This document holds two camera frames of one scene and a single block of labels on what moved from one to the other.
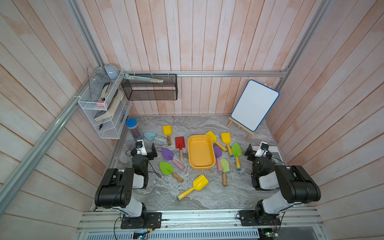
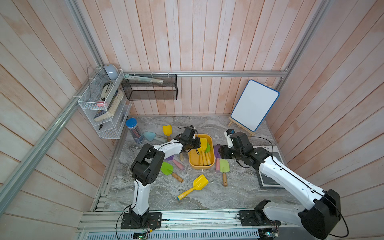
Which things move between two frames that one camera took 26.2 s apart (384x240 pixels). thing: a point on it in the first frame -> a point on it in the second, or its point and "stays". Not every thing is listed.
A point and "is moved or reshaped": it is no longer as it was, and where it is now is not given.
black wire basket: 144,90 stays
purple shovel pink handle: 168,155 stays
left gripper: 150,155 -> 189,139
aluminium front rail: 292,220 stays
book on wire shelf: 107,114 stays
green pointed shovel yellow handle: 237,152 is moved or reshaped
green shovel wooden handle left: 167,169 stays
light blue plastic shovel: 151,136 stays
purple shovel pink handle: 218,152 stays
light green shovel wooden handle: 225,167 stays
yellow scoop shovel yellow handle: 214,138 -> 203,146
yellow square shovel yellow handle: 226,138 is moved or reshaped
